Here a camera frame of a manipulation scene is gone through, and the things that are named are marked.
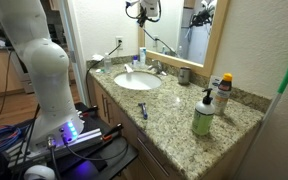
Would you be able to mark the robot base with blue lights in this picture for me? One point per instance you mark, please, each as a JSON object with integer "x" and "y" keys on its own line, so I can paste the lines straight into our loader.
{"x": 54, "y": 136}

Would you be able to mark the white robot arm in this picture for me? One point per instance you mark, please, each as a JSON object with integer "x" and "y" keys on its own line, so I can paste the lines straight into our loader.
{"x": 25, "y": 24}

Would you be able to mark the silver metal cup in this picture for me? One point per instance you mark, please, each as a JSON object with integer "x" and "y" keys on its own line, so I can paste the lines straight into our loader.
{"x": 184, "y": 75}

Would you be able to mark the white oval sink basin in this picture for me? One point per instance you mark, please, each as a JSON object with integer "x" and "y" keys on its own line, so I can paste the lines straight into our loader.
{"x": 137, "y": 81}

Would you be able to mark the blue razor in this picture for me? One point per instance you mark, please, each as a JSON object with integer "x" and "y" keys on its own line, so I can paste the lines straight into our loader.
{"x": 144, "y": 111}

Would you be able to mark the chrome faucet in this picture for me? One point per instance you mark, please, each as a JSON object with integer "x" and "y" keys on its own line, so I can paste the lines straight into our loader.
{"x": 157, "y": 66}

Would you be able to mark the small blue cap bottle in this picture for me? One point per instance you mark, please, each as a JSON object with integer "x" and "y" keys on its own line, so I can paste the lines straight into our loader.
{"x": 135, "y": 61}

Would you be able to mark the white blue lotion tube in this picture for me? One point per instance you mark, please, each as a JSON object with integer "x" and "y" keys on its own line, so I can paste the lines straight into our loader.
{"x": 142, "y": 53}

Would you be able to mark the clear plastic water bottle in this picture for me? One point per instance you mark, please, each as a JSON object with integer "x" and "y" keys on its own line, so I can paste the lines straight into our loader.
{"x": 107, "y": 63}

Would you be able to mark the white paper packets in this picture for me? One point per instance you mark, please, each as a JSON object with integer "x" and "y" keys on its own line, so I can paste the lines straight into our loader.
{"x": 97, "y": 57}

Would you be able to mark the green soap pump bottle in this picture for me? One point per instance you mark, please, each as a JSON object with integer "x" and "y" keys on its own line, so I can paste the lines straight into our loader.
{"x": 203, "y": 114}

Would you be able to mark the wood framed mirror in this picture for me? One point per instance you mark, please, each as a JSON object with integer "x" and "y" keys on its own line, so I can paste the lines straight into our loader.
{"x": 187, "y": 34}

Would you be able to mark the white toothpaste tube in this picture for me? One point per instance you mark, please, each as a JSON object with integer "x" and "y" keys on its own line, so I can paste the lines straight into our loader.
{"x": 214, "y": 83}

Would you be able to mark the wooden vanity cabinet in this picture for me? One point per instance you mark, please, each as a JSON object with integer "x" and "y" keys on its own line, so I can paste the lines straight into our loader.
{"x": 168, "y": 148}

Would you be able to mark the black robot cart platform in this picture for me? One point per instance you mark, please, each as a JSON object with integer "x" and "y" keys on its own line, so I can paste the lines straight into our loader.
{"x": 104, "y": 160}

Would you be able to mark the white wall outlet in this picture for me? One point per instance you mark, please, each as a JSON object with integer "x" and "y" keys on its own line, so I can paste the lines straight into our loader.
{"x": 119, "y": 42}

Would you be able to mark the green white mop handle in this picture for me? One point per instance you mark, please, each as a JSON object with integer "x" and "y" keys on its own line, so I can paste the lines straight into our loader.
{"x": 270, "y": 110}

